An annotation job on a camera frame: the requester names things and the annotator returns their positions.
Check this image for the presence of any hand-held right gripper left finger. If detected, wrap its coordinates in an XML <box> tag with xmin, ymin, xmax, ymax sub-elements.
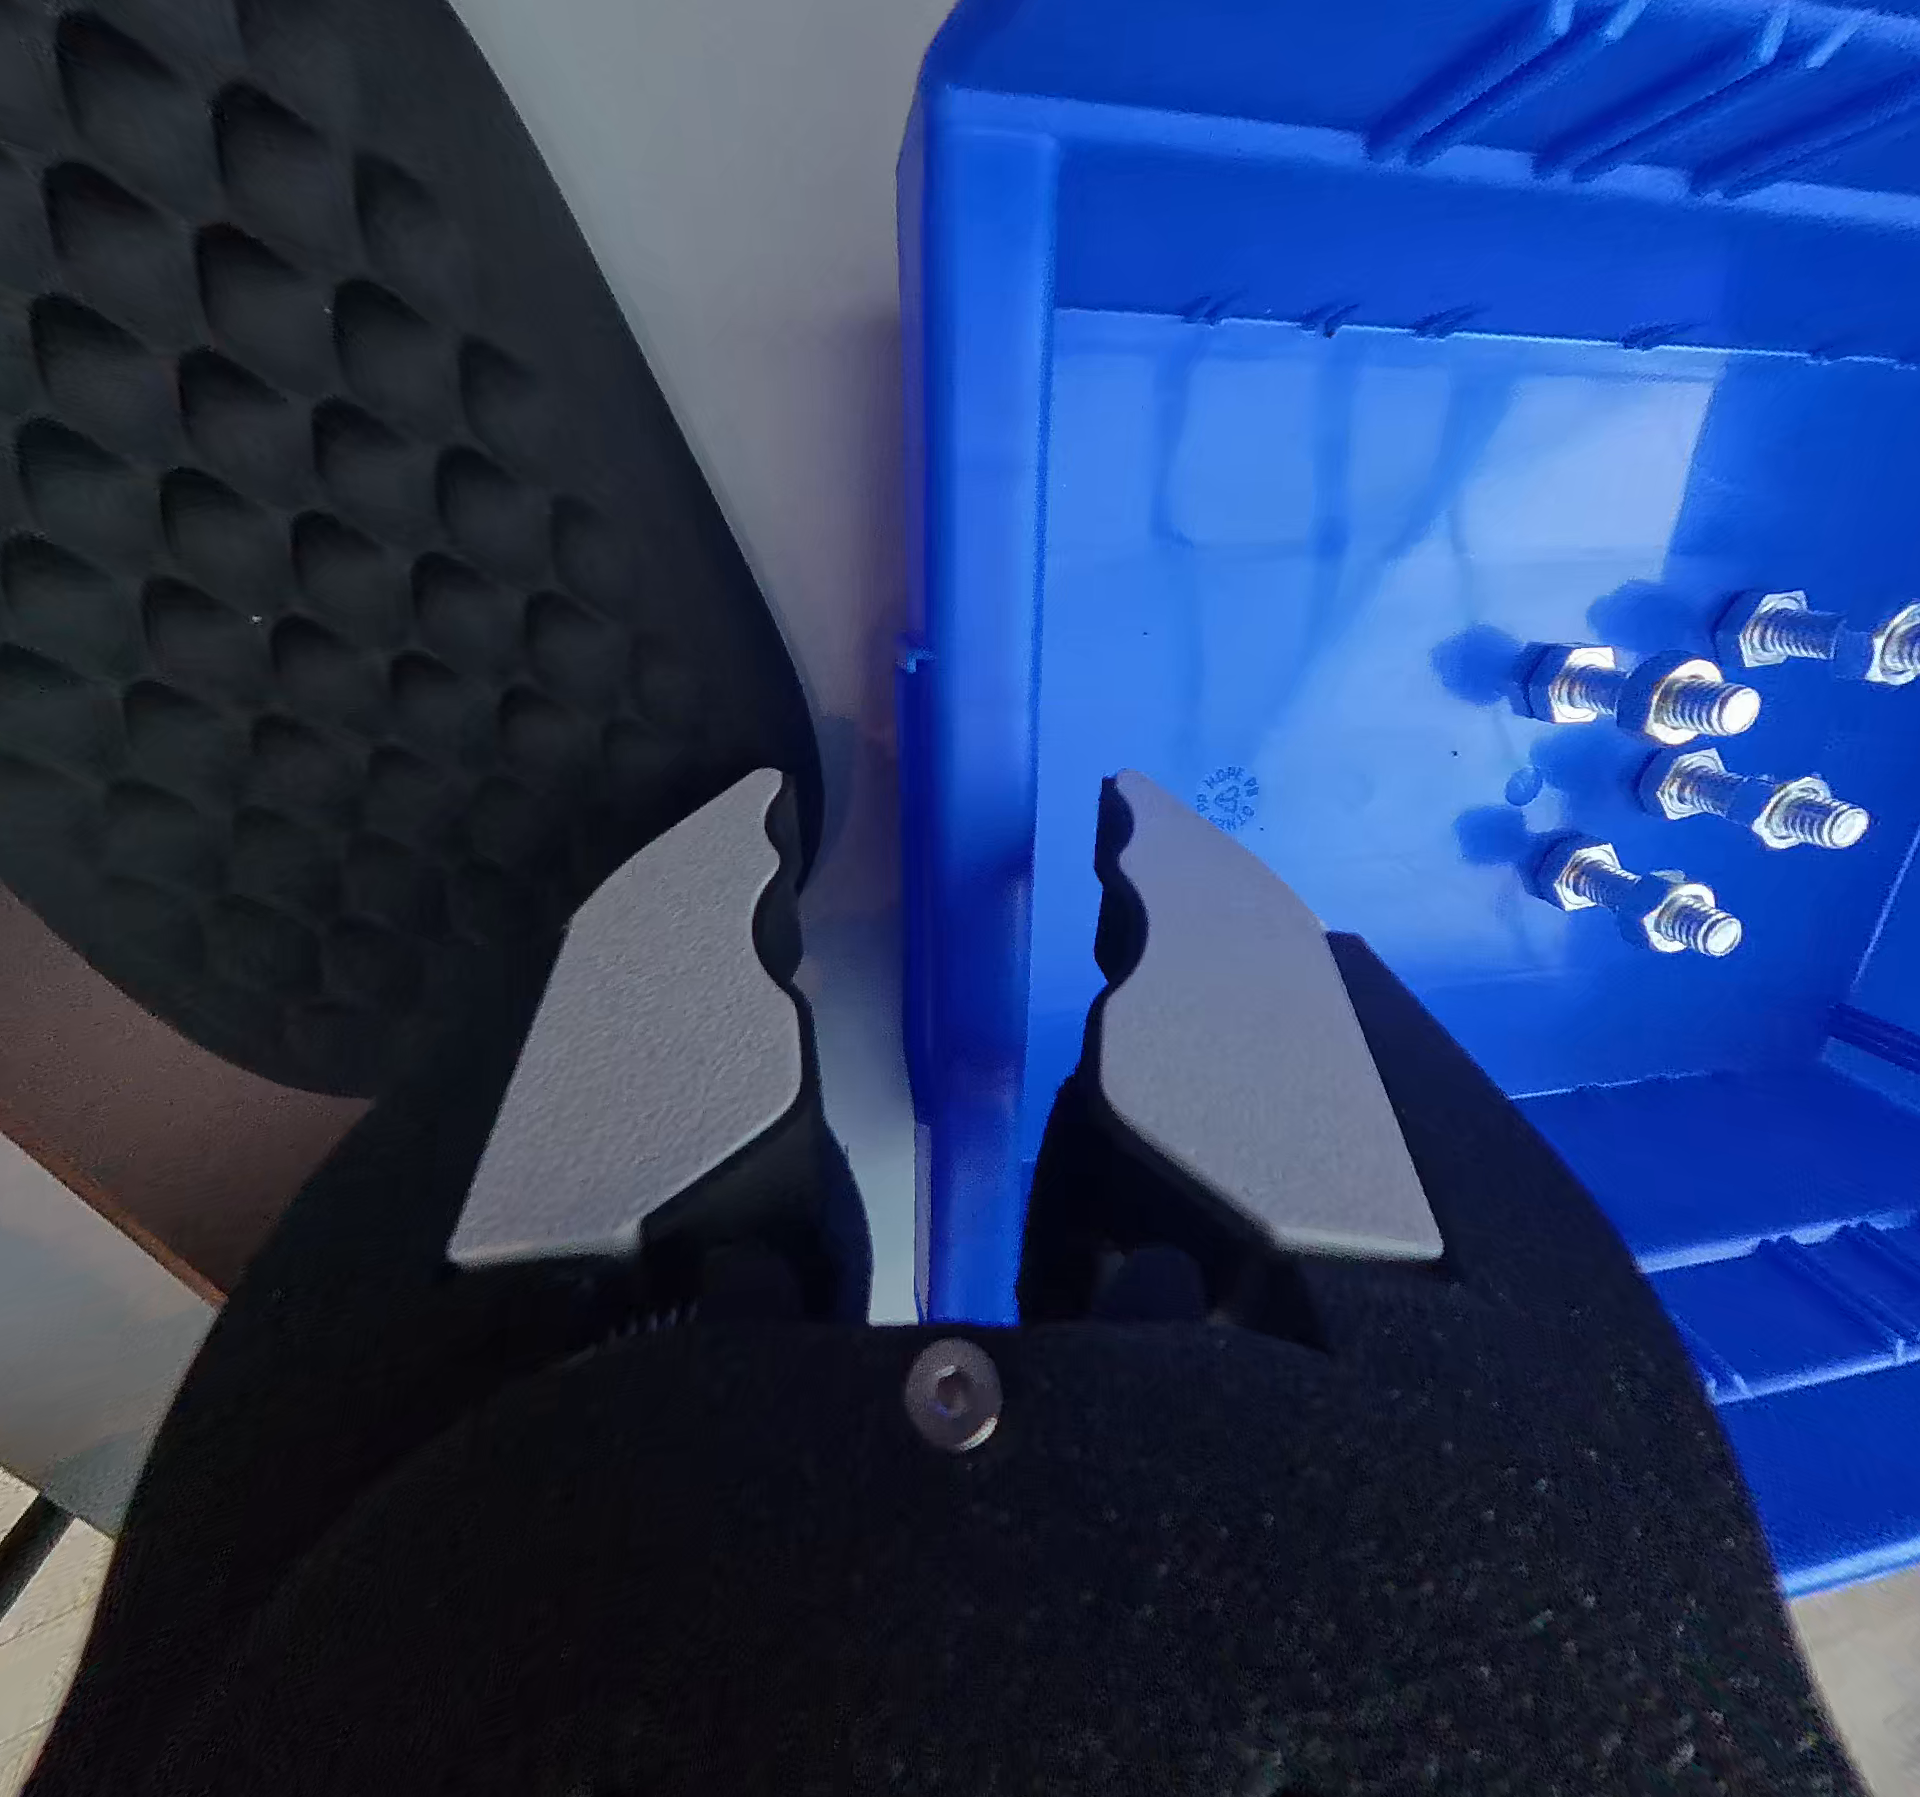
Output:
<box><xmin>447</xmin><ymin>768</ymin><xmax>825</xmax><ymax>1265</ymax></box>

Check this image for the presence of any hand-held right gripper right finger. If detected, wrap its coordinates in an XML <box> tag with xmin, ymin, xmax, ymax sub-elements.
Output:
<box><xmin>1095</xmin><ymin>774</ymin><xmax>1446</xmax><ymax>1265</ymax></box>

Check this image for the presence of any silver hex bolt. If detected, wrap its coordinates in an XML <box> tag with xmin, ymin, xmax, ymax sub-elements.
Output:
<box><xmin>1714</xmin><ymin>586</ymin><xmax>1920</xmax><ymax>693</ymax></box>
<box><xmin>1519</xmin><ymin>640</ymin><xmax>1767</xmax><ymax>752</ymax></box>
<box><xmin>1530</xmin><ymin>833</ymin><xmax>1745</xmax><ymax>962</ymax></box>
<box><xmin>1636</xmin><ymin>744</ymin><xmax>1874</xmax><ymax>854</ymax></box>

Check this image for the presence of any blue plastic bin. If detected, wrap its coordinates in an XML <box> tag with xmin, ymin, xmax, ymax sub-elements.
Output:
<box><xmin>897</xmin><ymin>0</ymin><xmax>1920</xmax><ymax>1596</ymax></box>

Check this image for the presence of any black honeycomb wrist pad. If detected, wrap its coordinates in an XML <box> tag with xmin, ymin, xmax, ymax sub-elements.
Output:
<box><xmin>0</xmin><ymin>0</ymin><xmax>825</xmax><ymax>1101</ymax></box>

